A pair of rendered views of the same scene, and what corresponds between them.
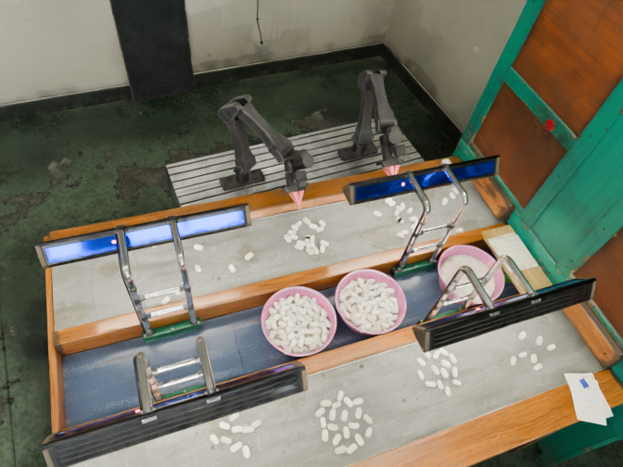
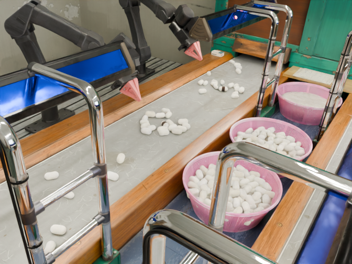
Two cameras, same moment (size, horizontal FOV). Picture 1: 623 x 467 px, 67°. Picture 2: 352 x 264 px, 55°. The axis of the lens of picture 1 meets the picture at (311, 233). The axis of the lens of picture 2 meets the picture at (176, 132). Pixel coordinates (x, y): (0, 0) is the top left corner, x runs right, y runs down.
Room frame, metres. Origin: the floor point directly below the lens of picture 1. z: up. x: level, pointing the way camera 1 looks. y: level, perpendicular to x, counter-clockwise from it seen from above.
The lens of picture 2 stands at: (0.20, 0.47, 1.34)
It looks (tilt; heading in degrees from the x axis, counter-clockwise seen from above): 31 degrees down; 331
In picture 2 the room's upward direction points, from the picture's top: 3 degrees clockwise
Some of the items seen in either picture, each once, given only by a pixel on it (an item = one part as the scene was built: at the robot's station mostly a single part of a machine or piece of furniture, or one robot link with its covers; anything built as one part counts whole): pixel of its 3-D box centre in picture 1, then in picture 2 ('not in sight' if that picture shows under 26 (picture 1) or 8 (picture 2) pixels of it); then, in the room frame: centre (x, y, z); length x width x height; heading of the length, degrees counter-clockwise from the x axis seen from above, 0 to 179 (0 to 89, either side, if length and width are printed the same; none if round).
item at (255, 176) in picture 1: (242, 174); (49, 112); (1.44, 0.35, 0.71); 0.20 x 0.07 x 0.08; 123
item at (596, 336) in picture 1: (587, 324); not in sight; (0.92, -1.05, 0.83); 0.30 x 0.06 x 0.07; 28
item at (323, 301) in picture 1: (298, 324); (229, 192); (0.76, -0.01, 0.72); 0.27 x 0.27 x 0.10
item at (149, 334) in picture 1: (160, 281); (42, 196); (0.73, 0.45, 0.90); 0.20 x 0.19 x 0.45; 118
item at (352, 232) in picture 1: (298, 242); (157, 132); (1.11, 0.04, 0.73); 1.81 x 0.30 x 0.02; 118
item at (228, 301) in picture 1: (312, 282); (200, 155); (0.95, -0.04, 0.71); 1.81 x 0.05 x 0.11; 118
